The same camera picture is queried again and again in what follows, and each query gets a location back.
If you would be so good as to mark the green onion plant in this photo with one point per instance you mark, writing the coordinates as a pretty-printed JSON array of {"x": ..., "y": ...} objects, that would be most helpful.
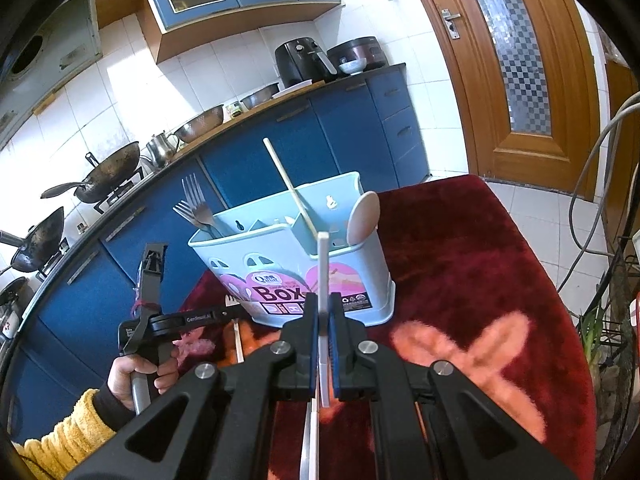
[{"x": 592, "y": 332}]

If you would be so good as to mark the black kitchen countertop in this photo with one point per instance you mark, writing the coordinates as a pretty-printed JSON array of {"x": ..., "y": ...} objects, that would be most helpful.
[{"x": 210, "y": 147}]

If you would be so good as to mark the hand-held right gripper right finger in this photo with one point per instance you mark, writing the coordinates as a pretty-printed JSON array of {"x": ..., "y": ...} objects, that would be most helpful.
[{"x": 350, "y": 355}]

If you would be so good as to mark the large black wok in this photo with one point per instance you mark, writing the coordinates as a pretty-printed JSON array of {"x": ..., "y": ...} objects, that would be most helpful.
[{"x": 110, "y": 170}]

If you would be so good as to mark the dark rice cooker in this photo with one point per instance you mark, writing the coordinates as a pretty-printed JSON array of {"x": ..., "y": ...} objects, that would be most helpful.
[{"x": 360, "y": 50}]

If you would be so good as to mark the light blue utensil holder box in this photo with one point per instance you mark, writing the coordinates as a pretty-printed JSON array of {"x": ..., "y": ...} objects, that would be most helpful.
[{"x": 280, "y": 270}]

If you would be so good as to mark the light wooden chopstick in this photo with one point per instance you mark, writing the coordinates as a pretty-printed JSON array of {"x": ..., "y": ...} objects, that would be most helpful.
[
  {"x": 287, "y": 180},
  {"x": 239, "y": 345}
]

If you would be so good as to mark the wooden door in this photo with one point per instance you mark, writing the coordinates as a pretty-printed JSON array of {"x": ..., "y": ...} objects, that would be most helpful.
[{"x": 480, "y": 110}]

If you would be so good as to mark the small black wok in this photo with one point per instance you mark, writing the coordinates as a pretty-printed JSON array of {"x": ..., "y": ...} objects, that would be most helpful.
[{"x": 35, "y": 240}]

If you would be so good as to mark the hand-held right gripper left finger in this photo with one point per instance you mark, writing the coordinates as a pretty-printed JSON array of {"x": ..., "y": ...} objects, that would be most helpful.
[{"x": 300, "y": 350}]

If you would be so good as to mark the range hood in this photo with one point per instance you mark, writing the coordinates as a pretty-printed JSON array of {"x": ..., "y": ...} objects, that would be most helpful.
[{"x": 50, "y": 45}]

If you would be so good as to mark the black pot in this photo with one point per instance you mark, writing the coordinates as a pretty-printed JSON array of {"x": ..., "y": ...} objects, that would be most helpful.
[{"x": 10, "y": 294}]

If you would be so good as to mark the black air fryer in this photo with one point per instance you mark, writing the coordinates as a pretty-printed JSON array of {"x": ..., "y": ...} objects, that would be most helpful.
[{"x": 297, "y": 62}]

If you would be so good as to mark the blue kitchen base cabinet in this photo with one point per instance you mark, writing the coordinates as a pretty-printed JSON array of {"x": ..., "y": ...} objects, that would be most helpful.
[{"x": 340, "y": 130}]

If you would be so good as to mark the steel mixing bowl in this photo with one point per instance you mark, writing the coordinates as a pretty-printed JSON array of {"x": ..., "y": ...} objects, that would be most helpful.
[{"x": 260, "y": 96}]

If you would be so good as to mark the red floral plush blanket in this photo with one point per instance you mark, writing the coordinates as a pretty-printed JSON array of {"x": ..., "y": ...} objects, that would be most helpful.
[{"x": 450, "y": 260}]

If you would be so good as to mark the white bowl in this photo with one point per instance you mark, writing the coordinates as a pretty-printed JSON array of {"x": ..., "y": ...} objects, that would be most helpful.
[{"x": 352, "y": 66}]

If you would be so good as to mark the beige spoon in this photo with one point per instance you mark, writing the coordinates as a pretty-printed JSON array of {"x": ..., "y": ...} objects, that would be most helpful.
[{"x": 365, "y": 215}]

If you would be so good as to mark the small jar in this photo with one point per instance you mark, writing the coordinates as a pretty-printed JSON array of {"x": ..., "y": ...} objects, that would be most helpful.
[{"x": 233, "y": 109}]

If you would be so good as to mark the steel kettle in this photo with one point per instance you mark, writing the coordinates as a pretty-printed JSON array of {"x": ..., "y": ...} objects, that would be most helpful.
[{"x": 162, "y": 149}]

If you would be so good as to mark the steel colander bowl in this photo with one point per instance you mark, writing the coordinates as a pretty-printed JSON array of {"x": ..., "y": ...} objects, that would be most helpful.
[{"x": 200, "y": 124}]

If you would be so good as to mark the all-steel fork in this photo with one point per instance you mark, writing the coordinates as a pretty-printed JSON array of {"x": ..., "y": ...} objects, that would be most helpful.
[
  {"x": 192, "y": 195},
  {"x": 184, "y": 212}
]

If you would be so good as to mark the cutting board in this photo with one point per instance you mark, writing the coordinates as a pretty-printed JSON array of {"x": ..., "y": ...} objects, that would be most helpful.
[{"x": 295, "y": 91}]

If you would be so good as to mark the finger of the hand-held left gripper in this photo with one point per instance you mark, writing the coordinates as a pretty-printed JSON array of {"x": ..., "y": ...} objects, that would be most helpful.
[{"x": 232, "y": 316}]

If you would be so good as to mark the person's left forearm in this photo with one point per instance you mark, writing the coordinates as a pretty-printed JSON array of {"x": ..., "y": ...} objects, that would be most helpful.
[{"x": 65, "y": 440}]

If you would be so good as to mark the gas stove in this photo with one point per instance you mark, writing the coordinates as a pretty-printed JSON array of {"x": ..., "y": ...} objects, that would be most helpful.
[{"x": 122, "y": 192}]

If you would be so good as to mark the person's left hand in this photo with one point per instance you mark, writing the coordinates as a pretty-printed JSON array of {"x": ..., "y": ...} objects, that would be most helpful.
[{"x": 119, "y": 380}]

